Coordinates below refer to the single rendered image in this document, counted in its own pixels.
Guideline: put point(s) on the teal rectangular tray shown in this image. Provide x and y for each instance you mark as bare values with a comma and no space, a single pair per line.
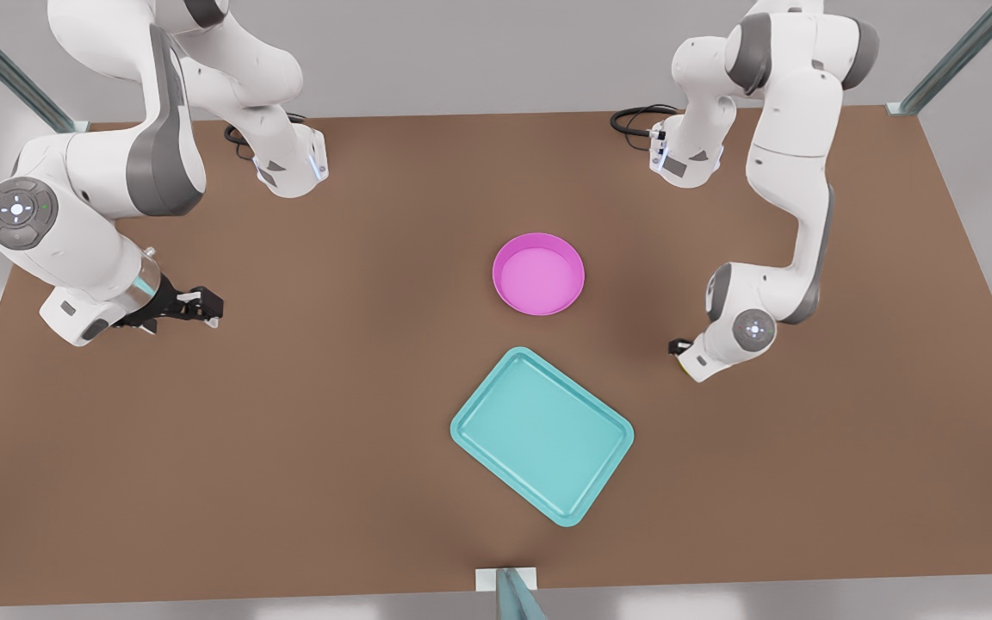
542,435

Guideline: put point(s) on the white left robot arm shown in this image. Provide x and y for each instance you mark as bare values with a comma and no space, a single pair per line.
793,129

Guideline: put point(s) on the silver frame post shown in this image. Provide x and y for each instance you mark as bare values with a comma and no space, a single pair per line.
5,65
957,56
513,594

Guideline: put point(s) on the pink round plate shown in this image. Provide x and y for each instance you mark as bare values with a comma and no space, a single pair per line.
539,275

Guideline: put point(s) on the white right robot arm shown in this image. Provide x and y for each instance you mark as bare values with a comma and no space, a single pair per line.
74,181

